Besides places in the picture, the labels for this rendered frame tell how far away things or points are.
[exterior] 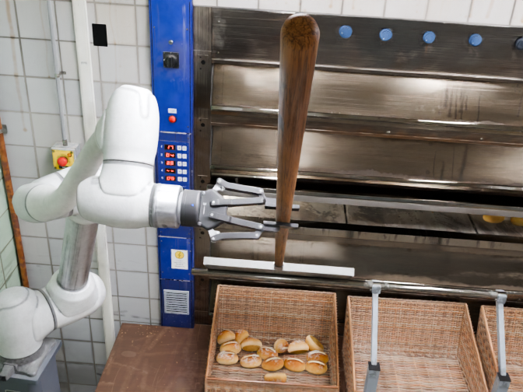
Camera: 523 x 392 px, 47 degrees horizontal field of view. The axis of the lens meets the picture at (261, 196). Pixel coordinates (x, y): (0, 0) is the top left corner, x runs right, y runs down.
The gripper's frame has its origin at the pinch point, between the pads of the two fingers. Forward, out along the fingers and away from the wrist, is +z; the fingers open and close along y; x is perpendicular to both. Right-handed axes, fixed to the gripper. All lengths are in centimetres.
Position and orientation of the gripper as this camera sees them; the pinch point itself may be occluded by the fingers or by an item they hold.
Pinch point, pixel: (282, 215)
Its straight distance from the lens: 122.7
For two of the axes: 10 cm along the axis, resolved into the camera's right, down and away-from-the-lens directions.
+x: -0.1, -2.1, -9.8
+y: -0.9, 9.7, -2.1
